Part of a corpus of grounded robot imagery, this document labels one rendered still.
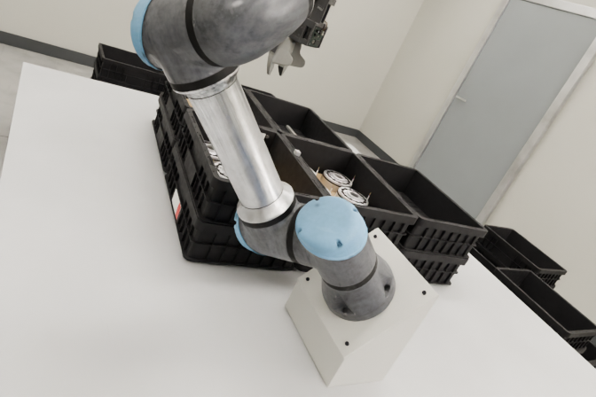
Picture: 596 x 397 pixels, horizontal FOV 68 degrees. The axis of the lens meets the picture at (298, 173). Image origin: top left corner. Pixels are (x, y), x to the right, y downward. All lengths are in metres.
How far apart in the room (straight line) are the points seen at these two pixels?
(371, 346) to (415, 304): 0.12
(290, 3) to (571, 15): 3.94
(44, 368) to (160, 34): 0.52
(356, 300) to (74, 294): 0.52
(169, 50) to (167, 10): 0.05
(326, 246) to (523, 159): 3.55
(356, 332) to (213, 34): 0.61
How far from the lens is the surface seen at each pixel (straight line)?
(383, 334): 0.91
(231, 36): 0.59
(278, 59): 1.05
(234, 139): 0.73
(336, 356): 0.93
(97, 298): 0.94
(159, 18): 0.66
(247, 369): 0.91
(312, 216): 0.80
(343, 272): 0.82
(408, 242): 1.32
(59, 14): 4.39
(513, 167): 4.25
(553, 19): 4.52
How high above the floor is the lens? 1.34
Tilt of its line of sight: 21 degrees down
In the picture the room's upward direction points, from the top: 25 degrees clockwise
